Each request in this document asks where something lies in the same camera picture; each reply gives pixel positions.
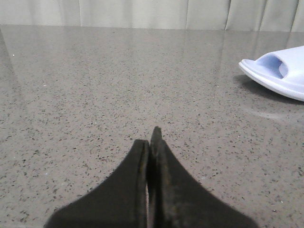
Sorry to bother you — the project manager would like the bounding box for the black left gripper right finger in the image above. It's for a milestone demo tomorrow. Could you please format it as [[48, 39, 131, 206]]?
[[147, 126, 258, 228]]

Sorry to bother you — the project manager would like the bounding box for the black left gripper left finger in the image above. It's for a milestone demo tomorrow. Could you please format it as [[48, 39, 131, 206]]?
[[45, 140, 150, 228]]

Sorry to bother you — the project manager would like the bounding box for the light blue slipper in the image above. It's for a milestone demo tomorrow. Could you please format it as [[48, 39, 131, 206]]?
[[239, 46, 304, 101]]

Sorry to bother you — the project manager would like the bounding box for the white curtain backdrop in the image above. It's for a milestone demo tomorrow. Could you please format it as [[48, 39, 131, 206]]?
[[0, 0, 304, 32]]

